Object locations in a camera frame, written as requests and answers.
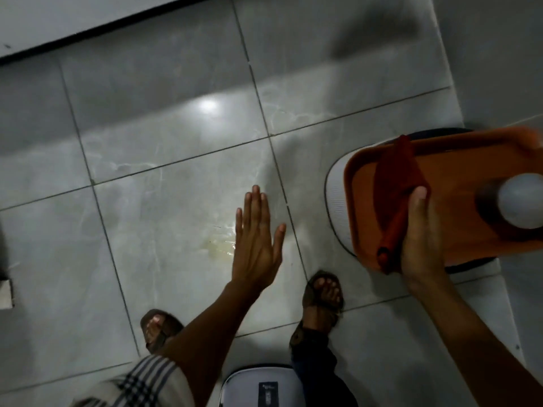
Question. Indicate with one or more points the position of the person's right hand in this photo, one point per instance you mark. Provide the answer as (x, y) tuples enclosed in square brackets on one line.
[(422, 250)]

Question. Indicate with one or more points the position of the person's left hand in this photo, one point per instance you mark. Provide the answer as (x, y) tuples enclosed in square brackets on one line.
[(253, 254)]

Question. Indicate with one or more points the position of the person's right thumb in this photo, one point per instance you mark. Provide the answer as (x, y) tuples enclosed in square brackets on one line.
[(418, 216)]

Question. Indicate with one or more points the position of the person's left thumb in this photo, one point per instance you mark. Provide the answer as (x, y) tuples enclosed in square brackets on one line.
[(278, 245)]

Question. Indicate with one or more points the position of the person's left middle finger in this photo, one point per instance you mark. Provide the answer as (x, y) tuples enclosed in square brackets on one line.
[(256, 207)]

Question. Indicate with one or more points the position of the person's left little finger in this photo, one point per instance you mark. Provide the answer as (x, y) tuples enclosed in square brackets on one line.
[(239, 224)]

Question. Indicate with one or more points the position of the red cloth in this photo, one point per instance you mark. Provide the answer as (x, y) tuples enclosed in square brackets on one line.
[(396, 186)]

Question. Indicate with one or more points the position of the orange plastic tray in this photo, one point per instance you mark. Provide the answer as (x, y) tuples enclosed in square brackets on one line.
[(458, 182)]

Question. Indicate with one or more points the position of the person's left forearm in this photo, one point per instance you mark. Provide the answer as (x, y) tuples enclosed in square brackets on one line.
[(212, 343)]

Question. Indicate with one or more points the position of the person's right forearm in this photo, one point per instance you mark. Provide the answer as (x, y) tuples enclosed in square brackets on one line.
[(479, 347)]

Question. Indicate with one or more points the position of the brown right sandal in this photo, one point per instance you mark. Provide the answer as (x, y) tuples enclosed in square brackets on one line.
[(312, 292)]

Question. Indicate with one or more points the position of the brown sandal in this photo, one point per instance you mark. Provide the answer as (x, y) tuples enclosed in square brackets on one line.
[(163, 328), (312, 292)]

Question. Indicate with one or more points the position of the person's right foot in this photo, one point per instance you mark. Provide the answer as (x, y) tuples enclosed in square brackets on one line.
[(324, 298)]

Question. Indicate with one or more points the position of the person's foot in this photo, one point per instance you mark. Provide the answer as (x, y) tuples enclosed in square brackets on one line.
[(324, 298), (153, 328)]

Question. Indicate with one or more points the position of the brown left sandal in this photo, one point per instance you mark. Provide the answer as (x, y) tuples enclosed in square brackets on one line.
[(163, 328)]

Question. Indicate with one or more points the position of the dark trouser leg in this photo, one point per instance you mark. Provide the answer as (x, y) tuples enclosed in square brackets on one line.
[(318, 372)]

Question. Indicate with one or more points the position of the person's left foot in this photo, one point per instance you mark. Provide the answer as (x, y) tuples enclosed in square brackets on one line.
[(153, 328)]

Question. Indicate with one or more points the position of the white device with black label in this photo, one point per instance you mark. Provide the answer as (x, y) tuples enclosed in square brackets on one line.
[(263, 387)]

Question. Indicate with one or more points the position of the checked white blue garment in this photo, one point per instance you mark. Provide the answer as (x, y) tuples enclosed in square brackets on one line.
[(140, 383)]

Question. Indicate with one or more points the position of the white block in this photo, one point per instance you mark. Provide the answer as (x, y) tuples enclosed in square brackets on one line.
[(5, 294)]

